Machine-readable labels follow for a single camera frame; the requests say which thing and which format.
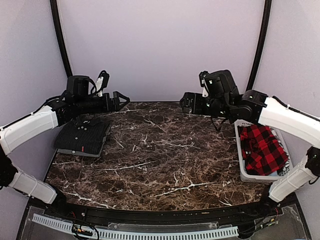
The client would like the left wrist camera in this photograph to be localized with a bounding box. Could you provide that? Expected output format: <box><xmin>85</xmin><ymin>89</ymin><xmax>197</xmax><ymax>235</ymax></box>
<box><xmin>96</xmin><ymin>70</ymin><xmax>110</xmax><ymax>97</ymax></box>

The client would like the black curved front rail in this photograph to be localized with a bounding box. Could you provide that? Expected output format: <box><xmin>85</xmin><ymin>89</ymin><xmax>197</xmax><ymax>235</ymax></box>
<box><xmin>34</xmin><ymin>202</ymin><xmax>277</xmax><ymax>226</ymax></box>

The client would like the red black plaid shirt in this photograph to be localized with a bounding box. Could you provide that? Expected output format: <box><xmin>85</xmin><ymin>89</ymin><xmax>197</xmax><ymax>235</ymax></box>
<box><xmin>238</xmin><ymin>124</ymin><xmax>289</xmax><ymax>176</ymax></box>

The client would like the folded black pinstripe shirt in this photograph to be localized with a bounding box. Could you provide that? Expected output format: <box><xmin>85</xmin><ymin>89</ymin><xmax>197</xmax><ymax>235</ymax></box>
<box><xmin>54</xmin><ymin>117</ymin><xmax>111</xmax><ymax>155</ymax></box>

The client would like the black white checked shirt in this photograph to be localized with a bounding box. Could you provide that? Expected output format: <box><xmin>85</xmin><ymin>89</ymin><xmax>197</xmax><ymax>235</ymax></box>
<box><xmin>269</xmin><ymin>127</ymin><xmax>293</xmax><ymax>177</ymax></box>

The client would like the white plastic laundry basket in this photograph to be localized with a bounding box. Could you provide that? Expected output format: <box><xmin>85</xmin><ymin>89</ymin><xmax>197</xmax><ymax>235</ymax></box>
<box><xmin>234</xmin><ymin>119</ymin><xmax>283</xmax><ymax>183</ymax></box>

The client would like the right black frame post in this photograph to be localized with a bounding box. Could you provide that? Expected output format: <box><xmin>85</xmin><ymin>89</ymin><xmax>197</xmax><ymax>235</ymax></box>
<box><xmin>246</xmin><ymin>0</ymin><xmax>272</xmax><ymax>91</ymax></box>

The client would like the black frame post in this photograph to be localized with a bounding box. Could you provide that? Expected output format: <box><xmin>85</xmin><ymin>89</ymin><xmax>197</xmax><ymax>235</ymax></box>
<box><xmin>49</xmin><ymin>0</ymin><xmax>73</xmax><ymax>77</ymax></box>
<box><xmin>246</xmin><ymin>0</ymin><xmax>272</xmax><ymax>91</ymax></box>

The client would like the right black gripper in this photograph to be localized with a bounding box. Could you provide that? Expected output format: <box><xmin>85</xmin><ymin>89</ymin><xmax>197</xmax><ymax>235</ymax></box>
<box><xmin>180</xmin><ymin>91</ymin><xmax>233</xmax><ymax>119</ymax></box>

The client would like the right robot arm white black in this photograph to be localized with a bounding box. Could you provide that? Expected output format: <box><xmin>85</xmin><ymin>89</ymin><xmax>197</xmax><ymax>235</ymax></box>
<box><xmin>179</xmin><ymin>70</ymin><xmax>320</xmax><ymax>217</ymax></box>

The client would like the folded grey shirt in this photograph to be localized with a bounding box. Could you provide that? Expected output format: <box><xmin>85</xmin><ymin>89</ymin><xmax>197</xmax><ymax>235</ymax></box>
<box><xmin>57</xmin><ymin>124</ymin><xmax>112</xmax><ymax>158</ymax></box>

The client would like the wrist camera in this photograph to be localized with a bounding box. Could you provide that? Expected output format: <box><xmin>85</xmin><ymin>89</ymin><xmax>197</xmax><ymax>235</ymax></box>
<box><xmin>96</xmin><ymin>70</ymin><xmax>110</xmax><ymax>97</ymax></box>
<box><xmin>199</xmin><ymin>70</ymin><xmax>210</xmax><ymax>98</ymax></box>

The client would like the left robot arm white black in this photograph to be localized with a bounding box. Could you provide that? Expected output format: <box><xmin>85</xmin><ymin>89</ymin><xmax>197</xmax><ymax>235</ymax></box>
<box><xmin>0</xmin><ymin>70</ymin><xmax>130</xmax><ymax>218</ymax></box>

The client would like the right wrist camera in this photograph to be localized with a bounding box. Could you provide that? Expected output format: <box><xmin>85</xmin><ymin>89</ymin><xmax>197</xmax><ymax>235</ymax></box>
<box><xmin>199</xmin><ymin>70</ymin><xmax>210</xmax><ymax>98</ymax></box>

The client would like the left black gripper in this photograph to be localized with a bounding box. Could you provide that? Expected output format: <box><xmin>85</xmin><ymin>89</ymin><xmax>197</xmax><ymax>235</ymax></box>
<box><xmin>75</xmin><ymin>91</ymin><xmax>130</xmax><ymax>115</ymax></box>

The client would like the white slotted cable duct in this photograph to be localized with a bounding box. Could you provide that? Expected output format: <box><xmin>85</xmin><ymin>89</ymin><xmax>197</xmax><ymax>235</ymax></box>
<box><xmin>32</xmin><ymin>213</ymin><xmax>239</xmax><ymax>240</ymax></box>

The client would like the left black frame post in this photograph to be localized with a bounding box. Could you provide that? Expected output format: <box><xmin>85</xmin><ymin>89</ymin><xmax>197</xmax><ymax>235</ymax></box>
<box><xmin>49</xmin><ymin>0</ymin><xmax>73</xmax><ymax>77</ymax></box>

